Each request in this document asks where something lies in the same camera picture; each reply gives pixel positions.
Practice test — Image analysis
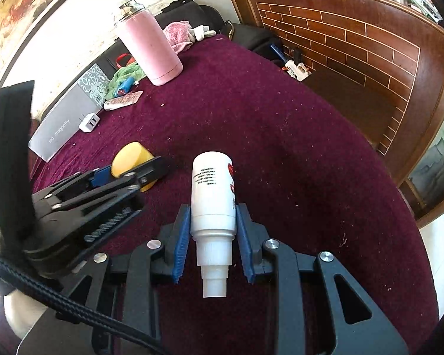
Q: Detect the yellow round jar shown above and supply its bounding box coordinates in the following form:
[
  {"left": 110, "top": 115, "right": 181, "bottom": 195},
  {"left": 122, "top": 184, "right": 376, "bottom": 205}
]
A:
[{"left": 110, "top": 141, "right": 154, "bottom": 178}]

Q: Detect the white lotion bottle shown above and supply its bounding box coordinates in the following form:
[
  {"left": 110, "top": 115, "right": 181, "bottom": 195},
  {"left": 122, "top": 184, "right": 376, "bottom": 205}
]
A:
[{"left": 191, "top": 151, "right": 237, "bottom": 298}]

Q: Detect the small white usb charger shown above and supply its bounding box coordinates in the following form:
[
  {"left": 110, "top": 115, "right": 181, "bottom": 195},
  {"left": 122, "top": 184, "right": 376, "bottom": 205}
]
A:
[{"left": 79, "top": 113, "right": 100, "bottom": 133}]

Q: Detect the grey rectangular box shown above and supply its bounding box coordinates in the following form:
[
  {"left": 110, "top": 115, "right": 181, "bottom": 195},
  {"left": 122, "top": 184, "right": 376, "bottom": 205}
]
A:
[{"left": 28, "top": 63, "right": 110, "bottom": 162}]

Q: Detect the pink flat tube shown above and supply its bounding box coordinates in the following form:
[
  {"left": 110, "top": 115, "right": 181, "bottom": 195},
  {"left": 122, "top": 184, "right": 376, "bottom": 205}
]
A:
[{"left": 103, "top": 91, "right": 143, "bottom": 112}]

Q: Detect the maroon bed blanket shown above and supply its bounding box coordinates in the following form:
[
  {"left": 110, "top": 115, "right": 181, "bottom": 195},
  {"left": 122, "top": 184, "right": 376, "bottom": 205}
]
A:
[{"left": 31, "top": 36, "right": 439, "bottom": 352}]

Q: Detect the blue small object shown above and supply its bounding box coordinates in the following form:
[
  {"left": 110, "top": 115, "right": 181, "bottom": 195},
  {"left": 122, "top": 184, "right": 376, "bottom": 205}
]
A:
[{"left": 115, "top": 76, "right": 135, "bottom": 97}]

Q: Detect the green cloth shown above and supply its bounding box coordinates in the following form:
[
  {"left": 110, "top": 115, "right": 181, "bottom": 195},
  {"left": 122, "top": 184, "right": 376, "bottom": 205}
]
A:
[{"left": 106, "top": 62, "right": 147, "bottom": 100}]

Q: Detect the pink thermos bottle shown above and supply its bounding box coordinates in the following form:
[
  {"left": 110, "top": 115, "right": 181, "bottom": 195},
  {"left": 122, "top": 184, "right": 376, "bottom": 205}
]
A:
[{"left": 115, "top": 0, "right": 184, "bottom": 86}]

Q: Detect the pink cloth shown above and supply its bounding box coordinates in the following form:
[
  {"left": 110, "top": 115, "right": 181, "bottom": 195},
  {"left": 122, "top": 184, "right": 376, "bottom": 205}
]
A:
[{"left": 163, "top": 20, "right": 217, "bottom": 54}]

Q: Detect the brick pattern wooden ledge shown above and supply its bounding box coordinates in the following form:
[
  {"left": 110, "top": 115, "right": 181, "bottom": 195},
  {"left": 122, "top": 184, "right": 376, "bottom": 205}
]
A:
[{"left": 218, "top": 0, "right": 444, "bottom": 226}]

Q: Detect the black braided cable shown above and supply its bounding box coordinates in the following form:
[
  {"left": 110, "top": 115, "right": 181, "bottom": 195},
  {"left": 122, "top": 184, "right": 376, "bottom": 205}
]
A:
[{"left": 0, "top": 245, "right": 172, "bottom": 355}]

